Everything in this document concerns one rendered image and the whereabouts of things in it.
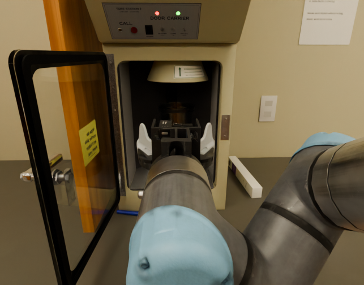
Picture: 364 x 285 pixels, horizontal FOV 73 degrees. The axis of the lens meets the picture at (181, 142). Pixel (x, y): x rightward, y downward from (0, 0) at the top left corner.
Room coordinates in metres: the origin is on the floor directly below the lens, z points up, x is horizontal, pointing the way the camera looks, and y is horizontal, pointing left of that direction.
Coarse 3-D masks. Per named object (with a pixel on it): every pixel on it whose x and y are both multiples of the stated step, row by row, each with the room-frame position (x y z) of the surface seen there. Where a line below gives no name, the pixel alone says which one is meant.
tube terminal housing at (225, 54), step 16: (112, 48) 0.63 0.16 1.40; (128, 48) 0.63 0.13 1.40; (144, 48) 0.63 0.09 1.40; (160, 48) 0.63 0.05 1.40; (176, 48) 0.63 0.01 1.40; (192, 48) 0.63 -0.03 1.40; (208, 48) 0.63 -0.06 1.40; (224, 48) 0.63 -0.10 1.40; (224, 64) 0.63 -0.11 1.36; (224, 80) 0.63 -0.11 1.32; (224, 96) 0.63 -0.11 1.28; (224, 112) 0.63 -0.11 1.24; (224, 144) 0.63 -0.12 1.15; (224, 160) 0.63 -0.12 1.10; (224, 176) 0.64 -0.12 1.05; (128, 192) 0.63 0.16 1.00; (224, 192) 0.64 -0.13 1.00; (128, 208) 0.63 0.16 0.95; (224, 208) 0.64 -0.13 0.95
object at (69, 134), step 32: (96, 64) 0.55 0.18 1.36; (64, 96) 0.40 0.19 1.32; (96, 96) 0.53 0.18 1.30; (64, 128) 0.39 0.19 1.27; (96, 128) 0.51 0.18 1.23; (32, 160) 0.31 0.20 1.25; (64, 160) 0.37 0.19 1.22; (96, 160) 0.49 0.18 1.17; (64, 192) 0.36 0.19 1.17; (96, 192) 0.47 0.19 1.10; (64, 224) 0.34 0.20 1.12; (96, 224) 0.45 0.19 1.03
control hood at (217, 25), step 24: (96, 0) 0.53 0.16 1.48; (120, 0) 0.53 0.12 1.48; (144, 0) 0.53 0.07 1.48; (168, 0) 0.53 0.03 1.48; (192, 0) 0.54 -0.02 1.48; (216, 0) 0.54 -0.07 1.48; (240, 0) 0.54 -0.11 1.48; (96, 24) 0.57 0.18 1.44; (216, 24) 0.57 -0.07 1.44; (240, 24) 0.58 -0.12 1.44
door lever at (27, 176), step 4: (24, 172) 0.35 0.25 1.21; (28, 172) 0.35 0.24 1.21; (32, 172) 0.35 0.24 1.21; (20, 176) 0.35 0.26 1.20; (24, 176) 0.35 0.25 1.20; (28, 176) 0.35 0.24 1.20; (32, 176) 0.35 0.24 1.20; (24, 180) 0.35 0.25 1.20; (28, 180) 0.35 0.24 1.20; (32, 180) 0.35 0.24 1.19
